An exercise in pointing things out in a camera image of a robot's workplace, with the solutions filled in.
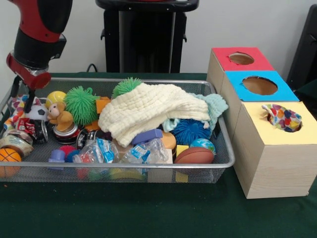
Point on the black upright panel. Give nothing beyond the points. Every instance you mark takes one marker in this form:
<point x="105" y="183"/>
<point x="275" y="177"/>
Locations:
<point x="304" y="49"/>

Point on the wooden box with three holes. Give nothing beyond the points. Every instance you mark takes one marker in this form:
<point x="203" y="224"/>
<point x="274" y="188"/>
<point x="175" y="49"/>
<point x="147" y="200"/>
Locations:
<point x="272" y="173"/>

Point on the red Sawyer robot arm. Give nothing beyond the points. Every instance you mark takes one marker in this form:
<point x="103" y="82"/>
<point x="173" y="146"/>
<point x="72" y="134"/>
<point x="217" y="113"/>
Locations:
<point x="39" y="32"/>

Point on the orange toy basketball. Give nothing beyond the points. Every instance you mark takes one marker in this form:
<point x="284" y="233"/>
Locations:
<point x="10" y="156"/>

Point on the blue spiky rubber ball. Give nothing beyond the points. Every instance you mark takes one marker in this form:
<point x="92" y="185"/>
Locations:
<point x="190" y="131"/>

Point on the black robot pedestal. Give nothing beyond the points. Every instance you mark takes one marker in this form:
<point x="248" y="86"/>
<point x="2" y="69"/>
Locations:
<point x="146" y="37"/>

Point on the green spiky rubber ball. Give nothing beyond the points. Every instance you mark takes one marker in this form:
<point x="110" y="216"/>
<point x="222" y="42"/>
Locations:
<point x="81" y="105"/>
<point x="126" y="86"/>

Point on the brown toy football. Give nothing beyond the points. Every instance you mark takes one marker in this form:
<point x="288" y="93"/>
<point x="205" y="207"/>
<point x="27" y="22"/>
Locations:
<point x="194" y="155"/>

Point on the globe print ball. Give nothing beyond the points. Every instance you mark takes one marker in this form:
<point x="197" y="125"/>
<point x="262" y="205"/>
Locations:
<point x="203" y="145"/>

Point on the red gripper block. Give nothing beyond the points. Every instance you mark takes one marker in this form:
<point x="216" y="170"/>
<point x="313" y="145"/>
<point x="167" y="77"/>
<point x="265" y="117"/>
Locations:
<point x="24" y="73"/>

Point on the dark green table cloth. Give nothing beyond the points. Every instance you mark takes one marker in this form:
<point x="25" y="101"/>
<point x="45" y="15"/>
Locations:
<point x="148" y="210"/>
<point x="309" y="91"/>

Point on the cream knitted cloth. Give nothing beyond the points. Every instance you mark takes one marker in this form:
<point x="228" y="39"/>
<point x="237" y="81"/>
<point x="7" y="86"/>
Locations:
<point x="143" y="109"/>

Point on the brown monkey plush toy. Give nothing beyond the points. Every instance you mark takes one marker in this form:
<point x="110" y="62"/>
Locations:
<point x="60" y="116"/>

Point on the polka dot cloth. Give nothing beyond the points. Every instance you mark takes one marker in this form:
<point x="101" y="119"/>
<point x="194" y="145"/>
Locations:
<point x="284" y="117"/>
<point x="17" y="109"/>

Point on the mint knitted cloth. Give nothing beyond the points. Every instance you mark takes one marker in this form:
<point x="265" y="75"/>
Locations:
<point x="218" y="106"/>

